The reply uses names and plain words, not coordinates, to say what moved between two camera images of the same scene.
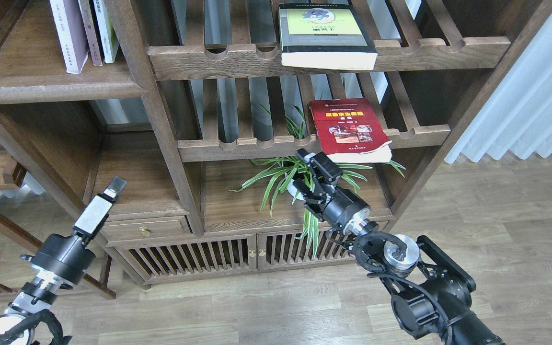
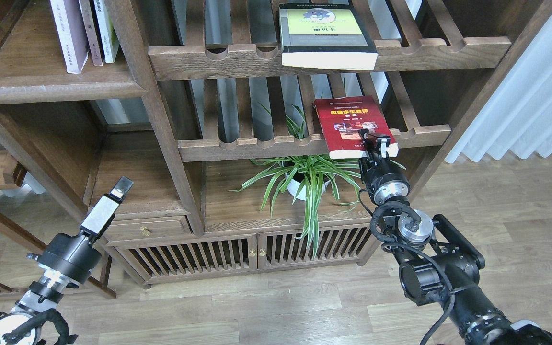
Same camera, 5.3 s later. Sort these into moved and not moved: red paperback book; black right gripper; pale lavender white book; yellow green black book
Moved: black right gripper
Not moved: red paperback book; yellow green black book; pale lavender white book
